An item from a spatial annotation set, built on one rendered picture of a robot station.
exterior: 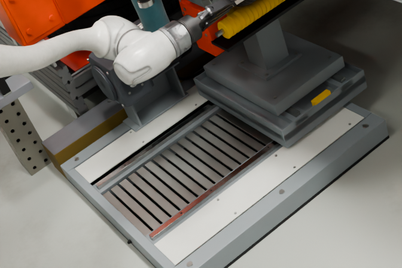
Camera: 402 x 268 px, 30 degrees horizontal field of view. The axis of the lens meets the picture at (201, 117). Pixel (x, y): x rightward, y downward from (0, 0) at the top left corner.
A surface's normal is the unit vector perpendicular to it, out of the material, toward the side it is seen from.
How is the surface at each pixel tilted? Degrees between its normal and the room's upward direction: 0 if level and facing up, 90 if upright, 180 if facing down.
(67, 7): 90
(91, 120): 0
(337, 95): 90
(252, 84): 0
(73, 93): 90
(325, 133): 0
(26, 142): 90
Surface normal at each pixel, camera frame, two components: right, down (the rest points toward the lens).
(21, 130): 0.56, 0.36
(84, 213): -0.30, -0.75
